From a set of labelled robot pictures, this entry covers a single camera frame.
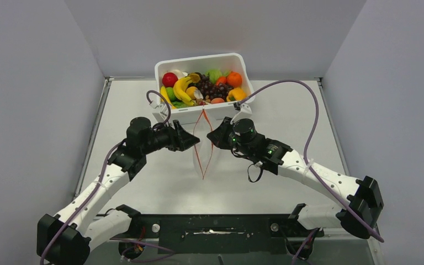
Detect white toy garlic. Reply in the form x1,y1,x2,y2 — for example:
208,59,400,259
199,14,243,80
170,69,188,79

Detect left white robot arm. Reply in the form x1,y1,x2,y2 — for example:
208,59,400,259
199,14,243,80
37,117,200,264

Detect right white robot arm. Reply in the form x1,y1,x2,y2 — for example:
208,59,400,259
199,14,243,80
207,117,384,241

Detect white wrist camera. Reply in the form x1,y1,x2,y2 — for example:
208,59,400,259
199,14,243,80
230,102,252,124
149,101,169,115

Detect toy carrot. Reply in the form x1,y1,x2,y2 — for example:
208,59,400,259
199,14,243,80
215,76,227,86

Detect white toy mushroom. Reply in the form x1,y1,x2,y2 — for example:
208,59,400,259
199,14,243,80
193,89,204,100

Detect yellow toy lemon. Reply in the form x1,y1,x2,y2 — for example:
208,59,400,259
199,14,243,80
185,86,198,99

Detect purple cable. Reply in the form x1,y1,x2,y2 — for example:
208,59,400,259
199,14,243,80
234,79,385,243
39,90,172,265

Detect single yellow toy banana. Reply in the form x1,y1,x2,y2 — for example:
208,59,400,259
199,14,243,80
160,86,176,109

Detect green toy cabbage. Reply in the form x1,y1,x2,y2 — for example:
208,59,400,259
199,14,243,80
205,69,222,84

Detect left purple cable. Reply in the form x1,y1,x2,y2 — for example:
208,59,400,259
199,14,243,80
39,90,172,265

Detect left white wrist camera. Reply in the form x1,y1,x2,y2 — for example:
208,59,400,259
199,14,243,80
149,101,169,115

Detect yellow toy banana bunch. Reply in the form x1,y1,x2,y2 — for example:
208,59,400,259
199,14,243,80
173,76,194,107

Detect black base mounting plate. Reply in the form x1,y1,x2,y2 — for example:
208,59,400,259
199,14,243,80
118,204,324,261

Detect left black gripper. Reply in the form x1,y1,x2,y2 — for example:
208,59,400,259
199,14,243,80
141,119,199,155

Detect toy peach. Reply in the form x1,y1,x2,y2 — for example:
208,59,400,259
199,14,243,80
210,97,225,104

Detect clear orange-zip bag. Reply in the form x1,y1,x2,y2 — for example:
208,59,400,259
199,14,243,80
192,109,220,180

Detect green toy leaf vegetable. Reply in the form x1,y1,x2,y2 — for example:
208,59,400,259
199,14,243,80
171,101,189,109

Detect yellow toy bell pepper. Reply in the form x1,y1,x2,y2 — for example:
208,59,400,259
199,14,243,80
226,87,247,102

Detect aluminium table frame rail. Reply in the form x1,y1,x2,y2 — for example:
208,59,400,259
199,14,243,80
44,77,112,265

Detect orange toy tangerine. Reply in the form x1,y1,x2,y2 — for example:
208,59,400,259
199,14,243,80
226,72,243,88

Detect white plastic food bin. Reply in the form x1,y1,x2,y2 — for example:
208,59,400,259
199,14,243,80
155,52,255,124

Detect dark purple toy grapes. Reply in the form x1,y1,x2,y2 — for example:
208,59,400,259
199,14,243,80
194,75,233,100

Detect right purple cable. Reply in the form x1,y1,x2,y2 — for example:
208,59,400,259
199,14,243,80
234,79,385,243

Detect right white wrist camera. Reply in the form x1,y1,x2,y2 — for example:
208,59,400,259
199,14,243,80
230,102,252,124

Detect red toy apple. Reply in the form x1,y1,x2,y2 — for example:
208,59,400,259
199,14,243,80
162,72,178,87

